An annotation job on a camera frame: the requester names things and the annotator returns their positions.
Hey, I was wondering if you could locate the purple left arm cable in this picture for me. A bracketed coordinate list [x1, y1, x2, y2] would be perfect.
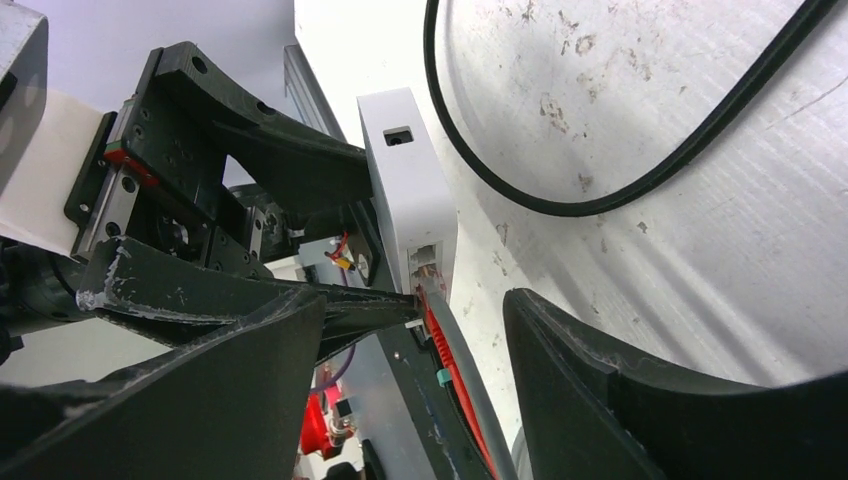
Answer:
[309, 343, 359, 397]

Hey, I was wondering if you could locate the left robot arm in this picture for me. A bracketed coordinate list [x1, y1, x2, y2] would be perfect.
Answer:
[1, 1, 378, 357]

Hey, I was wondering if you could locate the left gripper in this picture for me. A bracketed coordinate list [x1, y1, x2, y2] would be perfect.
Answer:
[62, 42, 421, 361]

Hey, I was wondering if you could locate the white network switch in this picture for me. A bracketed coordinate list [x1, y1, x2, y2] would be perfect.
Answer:
[357, 88, 458, 299]

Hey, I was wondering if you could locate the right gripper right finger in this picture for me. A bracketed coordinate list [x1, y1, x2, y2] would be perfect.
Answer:
[503, 288, 847, 479]

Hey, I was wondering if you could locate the black ethernet cable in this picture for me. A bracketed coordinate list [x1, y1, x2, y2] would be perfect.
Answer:
[423, 0, 843, 219]

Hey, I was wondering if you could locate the aluminium rail frame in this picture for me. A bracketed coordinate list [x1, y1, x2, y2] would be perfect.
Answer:
[283, 44, 345, 141]

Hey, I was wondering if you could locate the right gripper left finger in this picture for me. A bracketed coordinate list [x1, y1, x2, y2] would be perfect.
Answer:
[1, 289, 326, 479]

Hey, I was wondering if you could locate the red ethernet cable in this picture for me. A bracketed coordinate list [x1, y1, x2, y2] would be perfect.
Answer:
[422, 301, 499, 480]

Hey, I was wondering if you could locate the grey ethernet cable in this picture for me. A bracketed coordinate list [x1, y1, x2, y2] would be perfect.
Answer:
[430, 291, 525, 480]

